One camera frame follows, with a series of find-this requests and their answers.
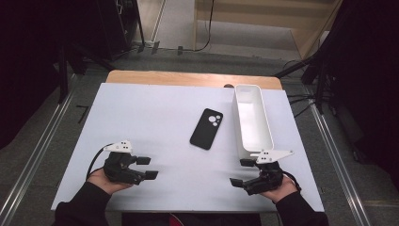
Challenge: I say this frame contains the white plastic bin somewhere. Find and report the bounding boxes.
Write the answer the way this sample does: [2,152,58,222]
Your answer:
[231,84,275,161]

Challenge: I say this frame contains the black metal stand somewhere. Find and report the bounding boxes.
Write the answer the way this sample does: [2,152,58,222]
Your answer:
[273,51,334,115]
[56,41,116,105]

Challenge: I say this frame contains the wooden platform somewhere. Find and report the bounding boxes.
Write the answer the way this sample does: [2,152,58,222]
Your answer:
[192,0,343,60]

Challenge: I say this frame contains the wooden table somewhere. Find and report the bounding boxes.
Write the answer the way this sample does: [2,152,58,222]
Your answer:
[105,69,283,91]

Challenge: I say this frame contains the person's right hand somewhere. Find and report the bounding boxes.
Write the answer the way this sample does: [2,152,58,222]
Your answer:
[259,175,299,204]

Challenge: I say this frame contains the black equipment cabinet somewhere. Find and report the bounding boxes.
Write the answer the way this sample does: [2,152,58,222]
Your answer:
[96,0,146,61]

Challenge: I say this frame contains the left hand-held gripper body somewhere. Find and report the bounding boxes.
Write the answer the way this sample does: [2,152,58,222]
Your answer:
[103,139,147,186]

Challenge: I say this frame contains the hanging black cable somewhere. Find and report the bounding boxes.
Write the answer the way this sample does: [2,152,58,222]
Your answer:
[193,0,216,53]

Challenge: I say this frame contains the person's left hand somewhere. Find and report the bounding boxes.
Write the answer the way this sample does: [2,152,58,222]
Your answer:
[87,168,135,196]

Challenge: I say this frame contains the black floor cables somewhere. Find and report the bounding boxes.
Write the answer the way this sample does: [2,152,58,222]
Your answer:
[281,58,318,119]

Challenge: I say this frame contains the left hand-held gripper cable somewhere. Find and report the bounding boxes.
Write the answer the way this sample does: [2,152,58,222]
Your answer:
[86,143,114,182]

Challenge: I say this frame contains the metal floor rail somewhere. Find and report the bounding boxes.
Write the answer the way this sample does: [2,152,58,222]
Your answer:
[309,99,374,226]
[0,90,77,226]

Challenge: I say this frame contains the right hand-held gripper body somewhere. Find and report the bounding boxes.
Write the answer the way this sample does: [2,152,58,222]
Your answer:
[243,149,295,197]

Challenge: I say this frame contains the black curtain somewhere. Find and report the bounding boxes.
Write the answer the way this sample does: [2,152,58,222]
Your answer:
[0,0,69,150]
[324,0,399,191]

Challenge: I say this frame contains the right hand-held gripper cable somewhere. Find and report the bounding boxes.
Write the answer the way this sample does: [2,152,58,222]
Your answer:
[281,170,303,193]

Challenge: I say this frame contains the white board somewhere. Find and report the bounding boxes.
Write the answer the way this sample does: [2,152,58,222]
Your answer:
[51,82,325,213]

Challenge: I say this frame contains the hand-held gripper cable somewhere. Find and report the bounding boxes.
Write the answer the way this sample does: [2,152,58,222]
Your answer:
[281,170,303,193]
[86,143,114,182]

